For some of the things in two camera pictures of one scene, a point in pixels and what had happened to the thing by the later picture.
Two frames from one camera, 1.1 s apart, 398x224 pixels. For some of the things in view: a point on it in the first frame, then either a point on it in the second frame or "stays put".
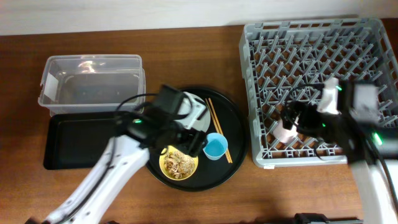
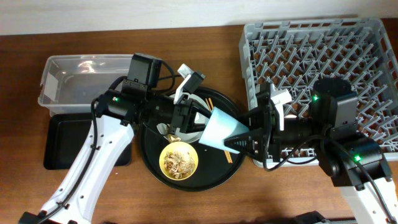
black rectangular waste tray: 77,139 stays put
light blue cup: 216,146 -> 220,126
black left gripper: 188,144 -> 185,116
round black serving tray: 211,173 stays put
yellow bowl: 176,164 stays put
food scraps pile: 178,165 stays put
